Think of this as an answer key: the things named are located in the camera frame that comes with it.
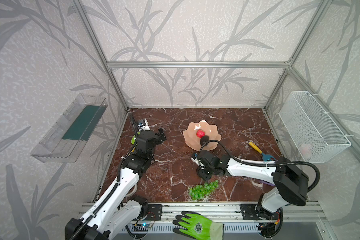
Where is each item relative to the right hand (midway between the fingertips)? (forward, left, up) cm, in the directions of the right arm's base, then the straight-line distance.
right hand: (200, 165), depth 86 cm
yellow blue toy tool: (+7, -41, -4) cm, 42 cm away
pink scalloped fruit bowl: (+26, -9, 0) cm, 27 cm away
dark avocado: (+19, -3, -3) cm, 20 cm away
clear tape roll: (-13, +36, -3) cm, 39 cm away
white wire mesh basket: (0, -47, +30) cm, 56 cm away
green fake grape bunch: (-14, +2, +1) cm, 15 cm away
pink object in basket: (0, -51, +17) cm, 54 cm away
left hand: (+13, +24, +22) cm, 35 cm away
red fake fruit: (+22, -1, +1) cm, 22 cm away
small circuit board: (-29, +29, -5) cm, 41 cm away
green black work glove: (-29, +4, -2) cm, 29 cm away
